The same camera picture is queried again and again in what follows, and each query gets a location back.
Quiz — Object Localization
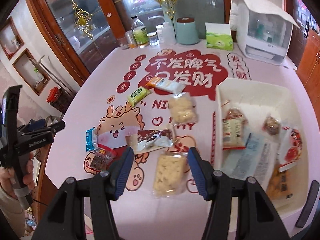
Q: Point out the white plastic storage bin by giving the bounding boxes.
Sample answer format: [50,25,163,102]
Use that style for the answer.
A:
[214,78,309,218]

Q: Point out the white bottle sterilizer appliance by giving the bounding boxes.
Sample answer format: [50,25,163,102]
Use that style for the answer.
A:
[229,0,298,65]

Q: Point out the clear bottle green label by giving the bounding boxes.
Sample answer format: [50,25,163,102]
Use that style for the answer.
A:
[131,16,150,48]

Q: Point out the blue small snack packet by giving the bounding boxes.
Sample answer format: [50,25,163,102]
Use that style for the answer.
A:
[86,127,98,152]

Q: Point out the red lidded container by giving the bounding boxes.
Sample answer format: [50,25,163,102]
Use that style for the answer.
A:
[47,87,61,103]

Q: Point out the drinking glass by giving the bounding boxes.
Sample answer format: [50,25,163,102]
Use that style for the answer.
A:
[117,36,129,50]

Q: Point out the white squeeze bottle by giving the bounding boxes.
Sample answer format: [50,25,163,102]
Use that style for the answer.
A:
[148,15,176,46]

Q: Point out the glass sliding door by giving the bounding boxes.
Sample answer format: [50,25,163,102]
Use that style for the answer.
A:
[26,0,231,85]

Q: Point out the large light blue snack bag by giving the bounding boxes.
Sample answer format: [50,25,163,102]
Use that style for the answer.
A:
[221,133,279,190]

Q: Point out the mixed nuts clear packet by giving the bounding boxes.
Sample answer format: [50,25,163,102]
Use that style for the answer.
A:
[262,116,281,135]

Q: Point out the white pill bottle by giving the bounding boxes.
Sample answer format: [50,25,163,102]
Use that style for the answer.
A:
[156,24,165,43]

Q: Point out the red and white snack bag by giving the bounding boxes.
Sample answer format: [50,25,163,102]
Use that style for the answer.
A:
[277,125,303,172]

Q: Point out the yellow egg yolk pastry tray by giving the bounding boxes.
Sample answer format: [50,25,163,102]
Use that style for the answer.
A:
[266,163,293,200]

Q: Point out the clear bag rice crackers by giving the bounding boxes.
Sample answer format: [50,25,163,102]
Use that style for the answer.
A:
[152,152,187,198]
[168,92,197,125]

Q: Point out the person left hand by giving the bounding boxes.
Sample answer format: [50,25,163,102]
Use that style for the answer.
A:
[1,153,35,199]

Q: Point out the brown and grey snack packet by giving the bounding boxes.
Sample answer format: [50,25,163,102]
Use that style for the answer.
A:
[125,128,176,155]

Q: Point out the wooden cabinet unit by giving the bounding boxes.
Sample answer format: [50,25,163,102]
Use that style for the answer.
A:
[295,27,320,111]

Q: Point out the green pineapple cake packet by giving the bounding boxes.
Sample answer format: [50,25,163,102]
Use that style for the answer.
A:
[127,86,151,107]

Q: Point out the pink printed tablecloth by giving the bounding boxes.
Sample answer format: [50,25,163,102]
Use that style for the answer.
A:
[46,42,319,239]

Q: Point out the small glass jar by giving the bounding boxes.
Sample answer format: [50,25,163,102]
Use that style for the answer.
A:
[148,32,159,46]

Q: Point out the teal canister brown lid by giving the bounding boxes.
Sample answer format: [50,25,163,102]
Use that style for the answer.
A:
[176,17,200,45]

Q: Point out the beige and red snack packet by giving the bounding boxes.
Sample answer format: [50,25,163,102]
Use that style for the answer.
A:
[222,108,248,150]

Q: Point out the orange oats bar packet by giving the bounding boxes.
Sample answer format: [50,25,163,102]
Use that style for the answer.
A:
[146,77,185,94]

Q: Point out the green tissue box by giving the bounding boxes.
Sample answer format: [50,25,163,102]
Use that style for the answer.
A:
[205,22,233,51]

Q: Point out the red dried fruit packet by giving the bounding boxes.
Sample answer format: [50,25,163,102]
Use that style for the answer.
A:
[87,144,117,171]

